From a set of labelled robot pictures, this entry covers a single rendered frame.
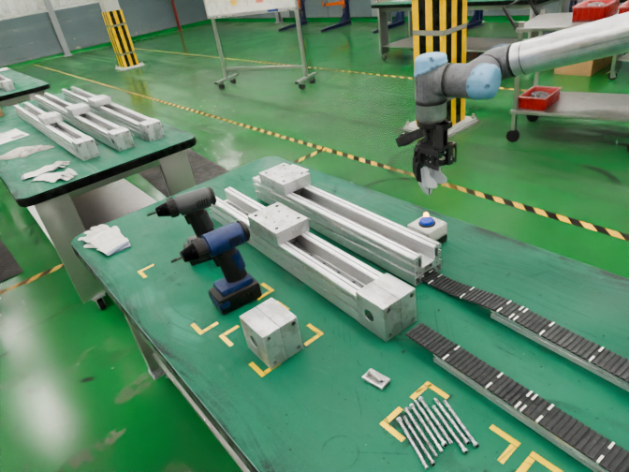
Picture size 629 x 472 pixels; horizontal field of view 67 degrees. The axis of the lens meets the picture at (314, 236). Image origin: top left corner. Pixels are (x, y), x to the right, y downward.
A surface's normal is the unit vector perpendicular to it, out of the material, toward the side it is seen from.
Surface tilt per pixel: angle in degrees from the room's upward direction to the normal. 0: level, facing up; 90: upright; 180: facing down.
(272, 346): 90
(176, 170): 90
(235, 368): 0
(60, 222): 90
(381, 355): 0
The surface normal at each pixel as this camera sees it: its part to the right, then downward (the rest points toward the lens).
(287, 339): 0.61, 0.33
